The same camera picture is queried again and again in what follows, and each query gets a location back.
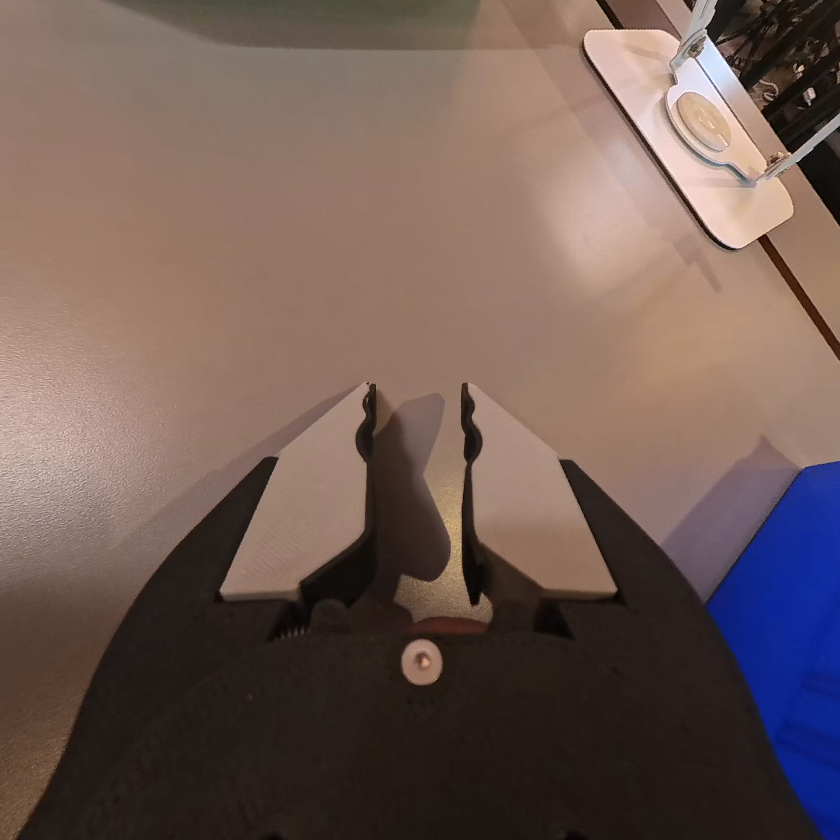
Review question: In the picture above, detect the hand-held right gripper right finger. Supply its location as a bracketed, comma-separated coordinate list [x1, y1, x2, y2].
[461, 382, 624, 606]

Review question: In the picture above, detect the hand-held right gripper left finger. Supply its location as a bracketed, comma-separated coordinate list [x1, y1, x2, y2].
[220, 382, 378, 606]

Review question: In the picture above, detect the adjoining grey desk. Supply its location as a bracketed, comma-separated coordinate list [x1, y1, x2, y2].
[764, 164, 840, 355]

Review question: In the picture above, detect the blue plastic bin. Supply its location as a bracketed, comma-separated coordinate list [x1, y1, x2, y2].
[705, 459, 840, 840]

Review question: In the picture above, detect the white document stand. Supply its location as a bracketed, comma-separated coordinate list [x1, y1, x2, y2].
[583, 0, 840, 250]

